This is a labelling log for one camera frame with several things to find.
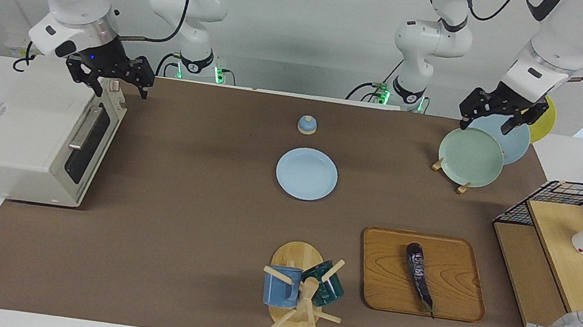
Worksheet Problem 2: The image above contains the glass oven door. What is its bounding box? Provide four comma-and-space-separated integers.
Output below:
57, 96, 128, 206

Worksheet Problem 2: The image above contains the dark purple eggplant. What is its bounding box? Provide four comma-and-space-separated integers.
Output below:
397, 241, 446, 319

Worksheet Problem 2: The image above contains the cream toaster oven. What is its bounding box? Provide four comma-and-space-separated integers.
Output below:
0, 50, 133, 214

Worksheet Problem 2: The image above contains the light blue racked plate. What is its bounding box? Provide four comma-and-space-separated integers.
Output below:
463, 110, 534, 168

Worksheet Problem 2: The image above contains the pale green plate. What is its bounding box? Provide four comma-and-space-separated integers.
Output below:
434, 124, 508, 191

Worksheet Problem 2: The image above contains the yellow plate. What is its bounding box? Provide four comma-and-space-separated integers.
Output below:
525, 94, 559, 146

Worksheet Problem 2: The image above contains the wooden plate rack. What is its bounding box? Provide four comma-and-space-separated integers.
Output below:
428, 156, 475, 196

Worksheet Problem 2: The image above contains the white socket box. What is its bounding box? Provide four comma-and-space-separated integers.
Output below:
3, 32, 36, 59

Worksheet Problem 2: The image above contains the brown table mat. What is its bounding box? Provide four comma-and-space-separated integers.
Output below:
0, 54, 583, 327

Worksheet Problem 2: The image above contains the wooden serving tray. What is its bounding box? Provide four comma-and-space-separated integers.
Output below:
353, 225, 496, 326

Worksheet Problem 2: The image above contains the wooden mug tree stand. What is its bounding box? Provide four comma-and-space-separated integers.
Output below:
255, 237, 352, 327

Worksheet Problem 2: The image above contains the dark green ceramic mug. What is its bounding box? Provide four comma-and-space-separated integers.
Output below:
298, 257, 349, 309

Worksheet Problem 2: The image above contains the blue ceramic mug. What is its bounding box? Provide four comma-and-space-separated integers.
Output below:
261, 264, 304, 310

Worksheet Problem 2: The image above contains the black right base cable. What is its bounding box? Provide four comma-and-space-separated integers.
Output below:
155, 51, 185, 80

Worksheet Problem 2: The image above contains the black base cable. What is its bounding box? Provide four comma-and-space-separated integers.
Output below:
155, 51, 185, 80
345, 53, 404, 108

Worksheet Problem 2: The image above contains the black oven power cable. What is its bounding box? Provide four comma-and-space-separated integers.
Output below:
12, 37, 38, 73

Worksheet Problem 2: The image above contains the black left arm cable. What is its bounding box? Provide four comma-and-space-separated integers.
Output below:
427, 0, 520, 26

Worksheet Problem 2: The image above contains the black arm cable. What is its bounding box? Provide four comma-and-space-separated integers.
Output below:
118, 0, 189, 49
427, 0, 520, 26

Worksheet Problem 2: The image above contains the black wire basket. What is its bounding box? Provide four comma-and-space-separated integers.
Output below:
484, 171, 583, 302

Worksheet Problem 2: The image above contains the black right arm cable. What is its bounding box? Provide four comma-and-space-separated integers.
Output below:
118, 0, 189, 49

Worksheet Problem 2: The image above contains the black left base cable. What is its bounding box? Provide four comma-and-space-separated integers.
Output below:
345, 53, 404, 108

